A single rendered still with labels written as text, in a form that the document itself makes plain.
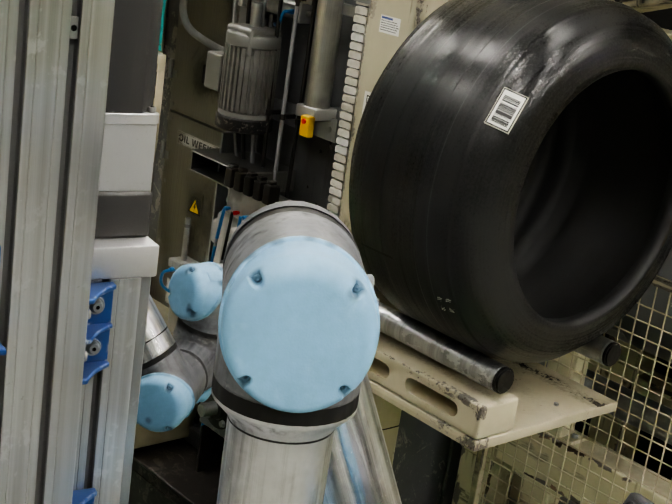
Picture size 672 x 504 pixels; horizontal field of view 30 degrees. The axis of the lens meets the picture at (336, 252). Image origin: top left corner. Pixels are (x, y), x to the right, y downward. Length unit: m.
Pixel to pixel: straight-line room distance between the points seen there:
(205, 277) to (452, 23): 0.59
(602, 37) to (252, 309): 1.12
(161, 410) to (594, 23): 0.87
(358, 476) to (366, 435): 0.04
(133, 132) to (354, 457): 0.38
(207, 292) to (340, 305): 0.74
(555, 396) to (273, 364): 1.37
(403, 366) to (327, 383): 1.17
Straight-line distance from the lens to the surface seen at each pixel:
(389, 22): 2.20
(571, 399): 2.24
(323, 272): 0.90
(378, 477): 1.15
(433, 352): 2.06
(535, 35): 1.87
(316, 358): 0.91
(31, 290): 1.15
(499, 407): 2.01
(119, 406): 1.30
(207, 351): 1.67
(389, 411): 2.41
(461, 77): 1.86
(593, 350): 2.20
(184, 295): 1.64
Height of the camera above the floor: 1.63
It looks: 17 degrees down
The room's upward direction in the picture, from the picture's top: 8 degrees clockwise
